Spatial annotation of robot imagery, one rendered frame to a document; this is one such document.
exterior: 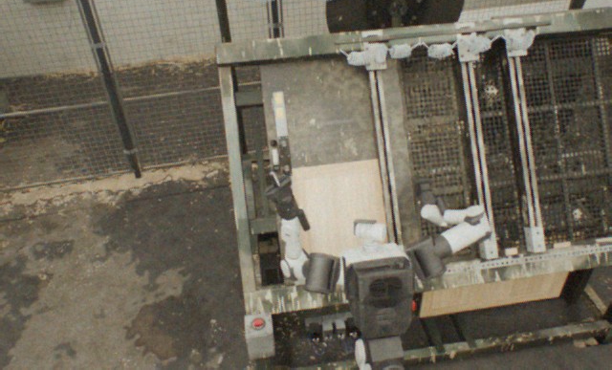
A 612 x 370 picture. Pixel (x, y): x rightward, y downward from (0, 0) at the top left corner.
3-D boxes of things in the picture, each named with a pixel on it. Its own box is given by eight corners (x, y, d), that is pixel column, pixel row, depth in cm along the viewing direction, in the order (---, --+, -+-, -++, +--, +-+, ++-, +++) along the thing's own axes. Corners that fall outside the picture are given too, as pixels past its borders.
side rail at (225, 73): (244, 288, 248) (243, 293, 237) (220, 72, 251) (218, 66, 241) (256, 287, 248) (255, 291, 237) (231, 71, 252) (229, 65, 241)
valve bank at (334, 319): (303, 363, 244) (301, 334, 229) (299, 337, 255) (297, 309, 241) (402, 348, 249) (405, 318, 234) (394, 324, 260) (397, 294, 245)
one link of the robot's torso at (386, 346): (409, 390, 189) (407, 349, 184) (376, 395, 187) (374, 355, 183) (389, 347, 215) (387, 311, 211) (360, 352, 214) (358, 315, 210)
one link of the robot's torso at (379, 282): (433, 342, 187) (430, 255, 178) (344, 356, 184) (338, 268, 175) (408, 303, 216) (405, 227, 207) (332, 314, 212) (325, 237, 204)
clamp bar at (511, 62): (523, 251, 256) (550, 257, 232) (493, 26, 260) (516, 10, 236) (541, 249, 257) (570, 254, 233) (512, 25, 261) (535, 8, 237)
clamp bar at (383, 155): (386, 270, 249) (399, 278, 225) (358, 38, 253) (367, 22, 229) (405, 268, 250) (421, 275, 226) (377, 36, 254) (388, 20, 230)
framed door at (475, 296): (418, 314, 302) (419, 317, 301) (428, 251, 269) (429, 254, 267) (557, 293, 311) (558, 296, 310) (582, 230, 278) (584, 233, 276)
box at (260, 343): (250, 360, 226) (245, 337, 215) (249, 337, 235) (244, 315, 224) (275, 357, 227) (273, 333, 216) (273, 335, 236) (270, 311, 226)
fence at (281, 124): (295, 283, 244) (295, 285, 240) (273, 94, 247) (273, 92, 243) (304, 282, 245) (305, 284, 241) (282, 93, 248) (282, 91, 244)
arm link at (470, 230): (492, 208, 199) (447, 233, 195) (501, 236, 203) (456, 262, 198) (475, 203, 210) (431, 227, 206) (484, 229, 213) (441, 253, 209)
